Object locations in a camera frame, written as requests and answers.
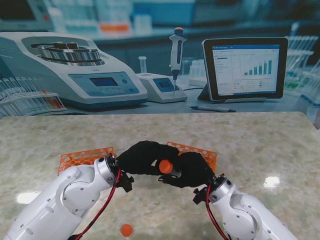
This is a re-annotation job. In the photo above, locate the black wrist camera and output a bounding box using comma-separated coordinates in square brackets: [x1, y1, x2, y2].
[192, 187, 209, 205]
[113, 172, 135, 193]

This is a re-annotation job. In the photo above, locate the orange tube cap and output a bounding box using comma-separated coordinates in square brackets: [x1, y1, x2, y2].
[121, 223, 133, 237]
[159, 159, 174, 174]

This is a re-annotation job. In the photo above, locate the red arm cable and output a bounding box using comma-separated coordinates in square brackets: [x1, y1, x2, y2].
[72, 168, 123, 240]
[205, 184, 230, 240]

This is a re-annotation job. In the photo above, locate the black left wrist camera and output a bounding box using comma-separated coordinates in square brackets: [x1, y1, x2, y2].
[113, 172, 135, 193]

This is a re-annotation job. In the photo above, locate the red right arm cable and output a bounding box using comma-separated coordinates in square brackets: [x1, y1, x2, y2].
[205, 184, 230, 240]

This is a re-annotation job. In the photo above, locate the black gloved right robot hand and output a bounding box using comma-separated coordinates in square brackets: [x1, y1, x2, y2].
[157, 151, 216, 189]

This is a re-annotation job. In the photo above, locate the red left arm cable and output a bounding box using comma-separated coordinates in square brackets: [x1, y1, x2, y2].
[72, 168, 123, 240]

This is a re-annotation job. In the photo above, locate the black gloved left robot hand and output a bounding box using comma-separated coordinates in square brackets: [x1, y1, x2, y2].
[116, 140, 180, 177]

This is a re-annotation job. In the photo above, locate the printed laboratory backdrop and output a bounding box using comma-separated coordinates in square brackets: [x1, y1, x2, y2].
[0, 0, 320, 124]

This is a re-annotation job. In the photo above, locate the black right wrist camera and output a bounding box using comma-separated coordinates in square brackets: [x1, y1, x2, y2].
[192, 187, 209, 205]

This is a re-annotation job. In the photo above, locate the empty orange test tube rack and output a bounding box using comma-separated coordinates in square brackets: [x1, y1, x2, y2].
[57, 146, 117, 176]

